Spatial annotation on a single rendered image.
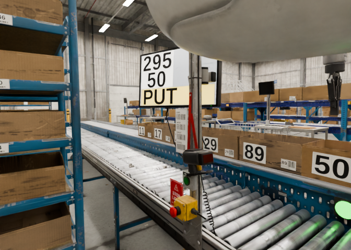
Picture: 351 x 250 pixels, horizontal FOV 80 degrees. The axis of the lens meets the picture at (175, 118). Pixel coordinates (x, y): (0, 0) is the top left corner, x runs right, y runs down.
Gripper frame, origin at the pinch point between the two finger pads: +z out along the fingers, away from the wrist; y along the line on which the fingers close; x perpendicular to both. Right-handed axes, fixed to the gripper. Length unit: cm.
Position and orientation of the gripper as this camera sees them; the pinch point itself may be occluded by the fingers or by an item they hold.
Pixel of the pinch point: (334, 107)
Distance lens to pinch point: 124.4
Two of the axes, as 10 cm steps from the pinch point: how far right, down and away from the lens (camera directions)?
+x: -5.8, -0.3, 8.1
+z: 0.5, 10.0, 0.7
